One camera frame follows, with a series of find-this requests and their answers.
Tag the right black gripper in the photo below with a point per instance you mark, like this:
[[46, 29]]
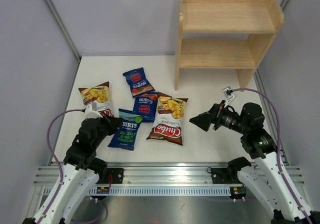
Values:
[[204, 120]]

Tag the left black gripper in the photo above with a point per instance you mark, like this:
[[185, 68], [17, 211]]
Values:
[[114, 123]]

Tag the blue Burts sea salt bag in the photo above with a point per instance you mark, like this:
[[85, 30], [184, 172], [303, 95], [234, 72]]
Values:
[[125, 137]]

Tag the blue burts chilli bag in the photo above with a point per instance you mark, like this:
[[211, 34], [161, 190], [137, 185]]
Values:
[[145, 105], [138, 82]]

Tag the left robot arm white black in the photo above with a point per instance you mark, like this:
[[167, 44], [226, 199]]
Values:
[[81, 169]]

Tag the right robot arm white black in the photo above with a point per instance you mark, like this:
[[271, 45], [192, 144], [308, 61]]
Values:
[[276, 192]]

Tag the left Chuba cassava chips bag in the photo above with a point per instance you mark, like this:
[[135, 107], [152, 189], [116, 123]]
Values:
[[98, 96]]

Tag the large Chuba cassava chips bag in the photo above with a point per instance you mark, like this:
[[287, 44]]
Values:
[[168, 120]]

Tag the wooden two-tier shelf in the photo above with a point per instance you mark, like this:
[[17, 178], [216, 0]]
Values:
[[234, 34]]

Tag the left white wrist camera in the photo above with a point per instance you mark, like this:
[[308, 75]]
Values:
[[91, 111]]

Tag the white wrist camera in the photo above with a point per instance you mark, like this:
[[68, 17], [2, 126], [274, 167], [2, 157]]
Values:
[[91, 111], [229, 95]]

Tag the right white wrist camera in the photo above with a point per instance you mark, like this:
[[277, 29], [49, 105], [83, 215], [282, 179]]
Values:
[[229, 95]]

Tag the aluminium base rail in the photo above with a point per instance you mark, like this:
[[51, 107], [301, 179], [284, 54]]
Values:
[[169, 179]]

